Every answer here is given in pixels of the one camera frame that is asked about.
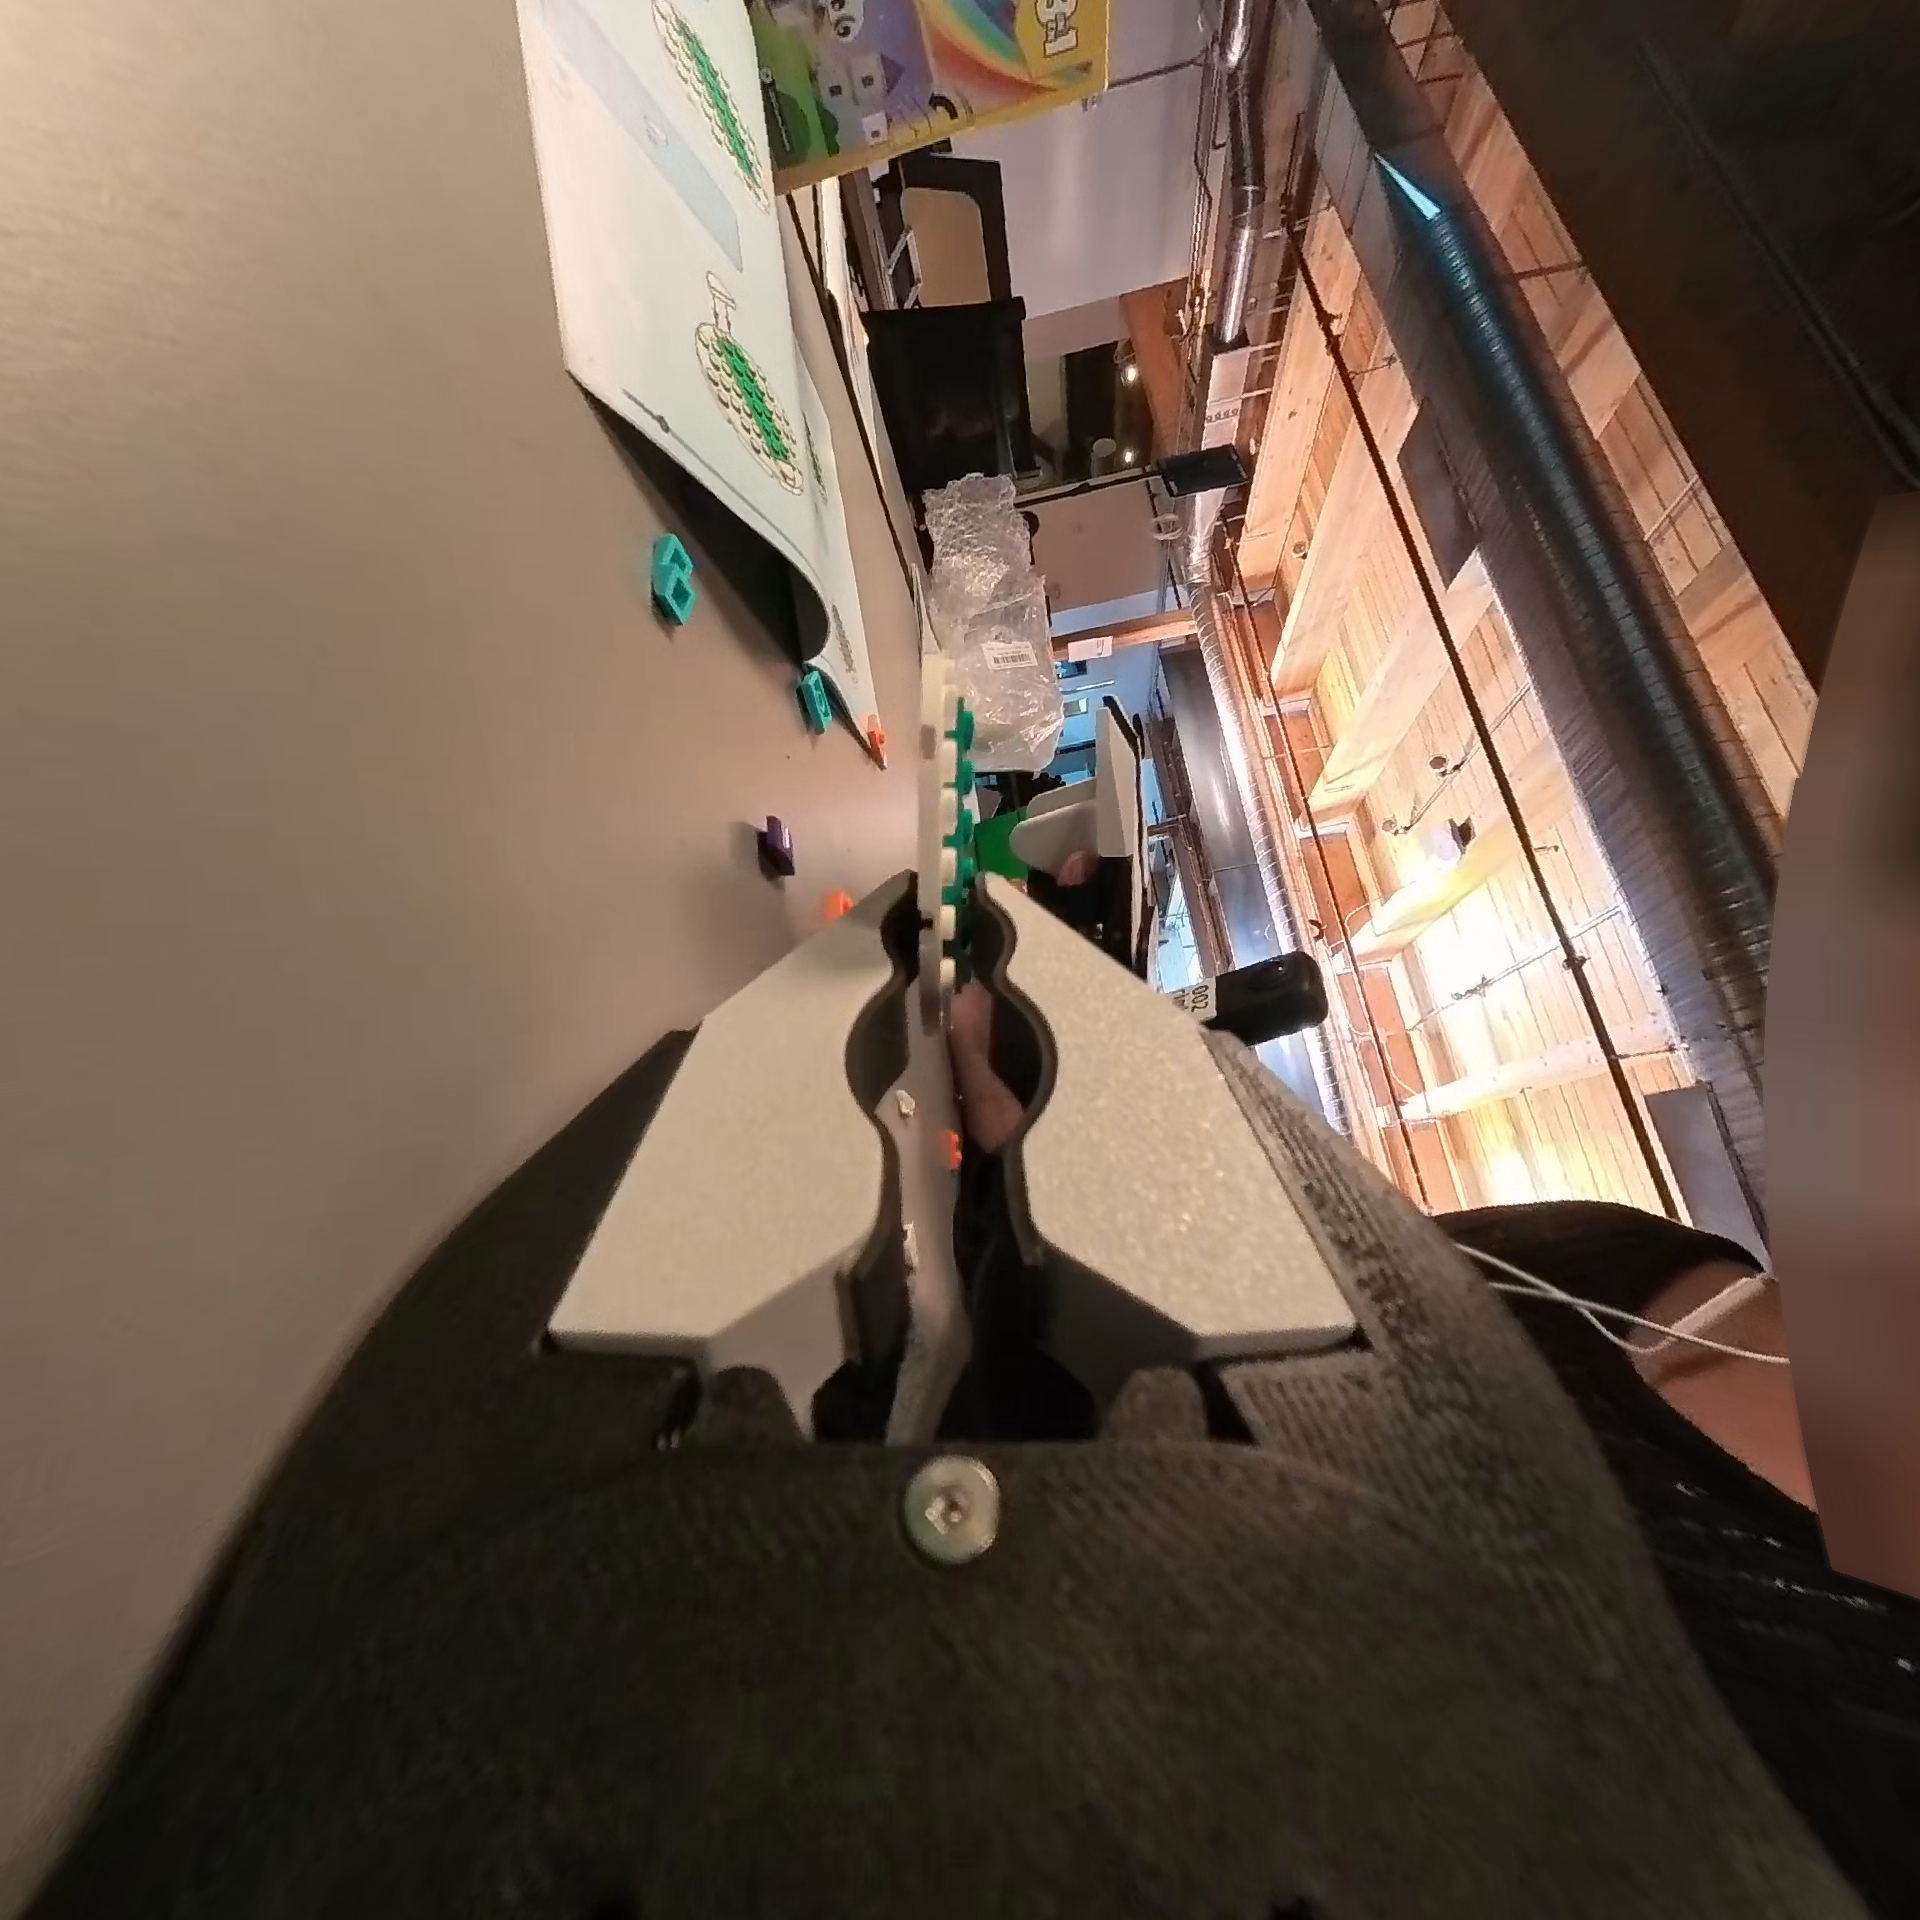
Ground white cable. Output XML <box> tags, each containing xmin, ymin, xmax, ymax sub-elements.
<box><xmin>1477</xmin><ymin>1252</ymin><xmax>1794</xmax><ymax>1367</ymax></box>

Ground clear plastic bag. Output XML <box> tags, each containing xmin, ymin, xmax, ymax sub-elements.
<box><xmin>918</xmin><ymin>469</ymin><xmax>1066</xmax><ymax>768</ymax></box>

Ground person's right hand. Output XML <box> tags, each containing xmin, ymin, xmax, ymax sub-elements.
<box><xmin>954</xmin><ymin>978</ymin><xmax>1038</xmax><ymax>1156</ymax></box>

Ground green lego plate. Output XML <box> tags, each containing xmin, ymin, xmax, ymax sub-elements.
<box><xmin>948</xmin><ymin>708</ymin><xmax>993</xmax><ymax>962</ymax></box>

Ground ribbed metal duct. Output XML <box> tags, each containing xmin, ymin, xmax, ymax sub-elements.
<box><xmin>1306</xmin><ymin>0</ymin><xmax>1825</xmax><ymax>1050</ymax></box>

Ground colourful lego box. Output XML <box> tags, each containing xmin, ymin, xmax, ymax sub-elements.
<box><xmin>742</xmin><ymin>0</ymin><xmax>1113</xmax><ymax>194</ymax></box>

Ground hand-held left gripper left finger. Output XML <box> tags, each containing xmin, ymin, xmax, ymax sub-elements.
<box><xmin>547</xmin><ymin>872</ymin><xmax>924</xmax><ymax>1420</ymax></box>

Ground person's black sweater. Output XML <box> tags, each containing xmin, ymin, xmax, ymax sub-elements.
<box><xmin>1431</xmin><ymin>1200</ymin><xmax>1920</xmax><ymax>1920</ymax></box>

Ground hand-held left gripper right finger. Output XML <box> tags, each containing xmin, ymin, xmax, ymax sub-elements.
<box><xmin>972</xmin><ymin>872</ymin><xmax>1359</xmax><ymax>1420</ymax></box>

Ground black cabinet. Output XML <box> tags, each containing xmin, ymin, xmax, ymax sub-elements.
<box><xmin>867</xmin><ymin>300</ymin><xmax>1038</xmax><ymax>481</ymax></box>

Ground open instruction booklet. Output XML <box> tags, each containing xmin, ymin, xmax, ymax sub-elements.
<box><xmin>517</xmin><ymin>0</ymin><xmax>881</xmax><ymax>721</ymax></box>

